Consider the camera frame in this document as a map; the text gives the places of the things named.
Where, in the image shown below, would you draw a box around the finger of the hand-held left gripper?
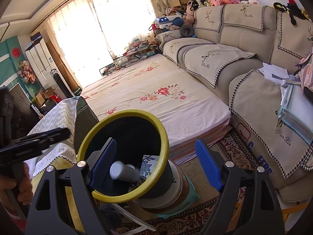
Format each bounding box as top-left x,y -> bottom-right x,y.
12,127 -> 71,163

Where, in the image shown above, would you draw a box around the yellow grey patterned tablecloth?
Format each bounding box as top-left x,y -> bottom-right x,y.
24,97 -> 101,179

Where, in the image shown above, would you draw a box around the white supplement bottle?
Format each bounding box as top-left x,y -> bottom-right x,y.
110,161 -> 142,182

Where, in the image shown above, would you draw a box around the blue floral box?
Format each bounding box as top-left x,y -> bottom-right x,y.
136,155 -> 160,185

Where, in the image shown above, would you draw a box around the person's left hand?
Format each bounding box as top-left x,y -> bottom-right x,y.
0,164 -> 33,206

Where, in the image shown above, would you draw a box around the star patterned plush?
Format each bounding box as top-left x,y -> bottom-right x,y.
155,15 -> 184,31

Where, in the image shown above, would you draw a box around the pink backpack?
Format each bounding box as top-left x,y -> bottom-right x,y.
295,49 -> 313,103

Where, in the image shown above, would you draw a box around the cluttered glass coffee table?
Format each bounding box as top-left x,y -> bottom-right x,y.
99,38 -> 159,76

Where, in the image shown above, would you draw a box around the loose white papers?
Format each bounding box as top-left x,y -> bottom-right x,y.
257,62 -> 297,86

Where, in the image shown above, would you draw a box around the teal plastic stool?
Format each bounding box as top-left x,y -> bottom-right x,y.
154,176 -> 200,219

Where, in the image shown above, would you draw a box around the pink rabbit plush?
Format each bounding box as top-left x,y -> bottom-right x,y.
182,4 -> 196,25

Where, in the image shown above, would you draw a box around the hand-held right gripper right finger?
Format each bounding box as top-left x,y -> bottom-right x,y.
195,138 -> 285,235

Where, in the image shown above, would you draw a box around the black bin with yellow rim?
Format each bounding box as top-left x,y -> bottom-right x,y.
76,110 -> 183,203

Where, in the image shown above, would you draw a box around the clear plastic document folder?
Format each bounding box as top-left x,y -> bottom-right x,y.
277,83 -> 313,145

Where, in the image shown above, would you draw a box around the black mouse plush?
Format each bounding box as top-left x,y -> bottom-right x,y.
273,0 -> 312,26

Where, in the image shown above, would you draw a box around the floral mattress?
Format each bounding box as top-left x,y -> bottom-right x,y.
79,54 -> 232,165

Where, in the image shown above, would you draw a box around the curved television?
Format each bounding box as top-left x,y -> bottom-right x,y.
9,83 -> 33,118

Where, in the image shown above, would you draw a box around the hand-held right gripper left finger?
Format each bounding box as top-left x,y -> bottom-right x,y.
26,138 -> 117,235

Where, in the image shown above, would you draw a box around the patterned rug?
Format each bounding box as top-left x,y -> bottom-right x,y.
105,127 -> 289,235

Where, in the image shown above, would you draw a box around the hanging artificial flowers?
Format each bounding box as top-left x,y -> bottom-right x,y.
18,60 -> 37,85

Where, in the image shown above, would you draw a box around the cream sheer curtains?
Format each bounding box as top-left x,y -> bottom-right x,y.
37,0 -> 172,89

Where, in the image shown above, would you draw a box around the beige sofa with covers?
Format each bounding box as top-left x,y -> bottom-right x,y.
154,4 -> 313,202

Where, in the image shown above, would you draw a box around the black silver tower fan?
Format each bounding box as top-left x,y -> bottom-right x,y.
50,69 -> 75,98

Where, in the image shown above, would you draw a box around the black white long box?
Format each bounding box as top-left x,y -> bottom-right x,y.
29,103 -> 46,118

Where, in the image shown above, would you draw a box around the grey neck pillow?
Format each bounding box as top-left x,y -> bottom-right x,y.
180,24 -> 196,38

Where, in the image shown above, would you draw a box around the open cardboard boxes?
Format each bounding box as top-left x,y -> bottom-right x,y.
32,87 -> 61,108

